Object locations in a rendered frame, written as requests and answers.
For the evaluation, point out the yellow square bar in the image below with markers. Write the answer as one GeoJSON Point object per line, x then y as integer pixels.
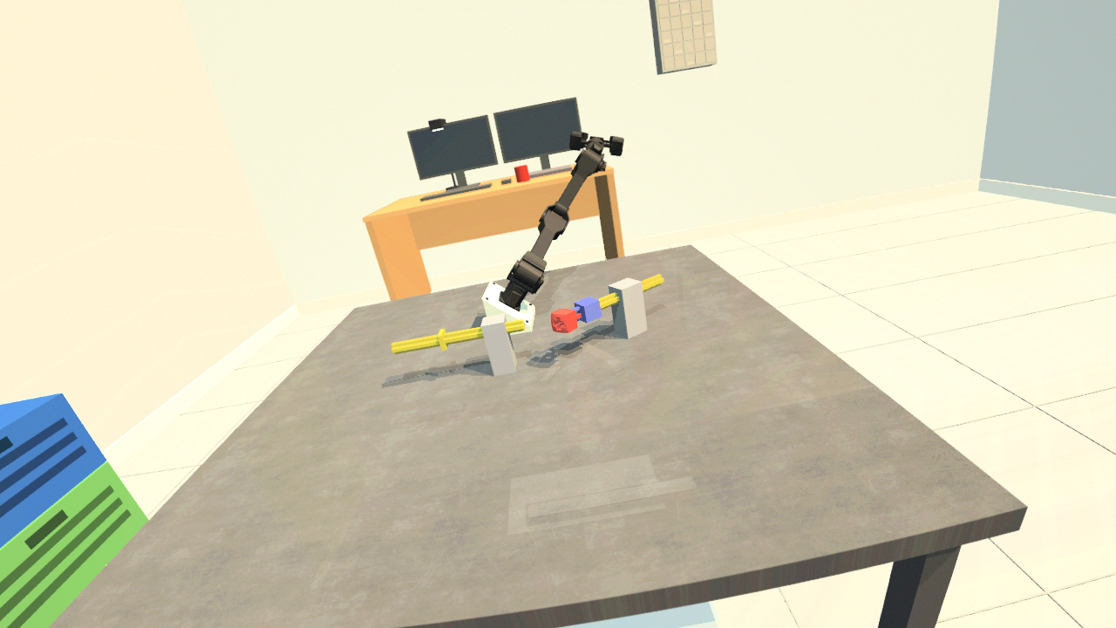
{"type": "Point", "coordinates": [494, 329]}

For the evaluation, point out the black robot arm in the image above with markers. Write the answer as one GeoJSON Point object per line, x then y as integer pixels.
{"type": "Point", "coordinates": [528, 272]}

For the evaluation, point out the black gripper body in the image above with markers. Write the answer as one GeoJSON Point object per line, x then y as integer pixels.
{"type": "Point", "coordinates": [577, 142]}

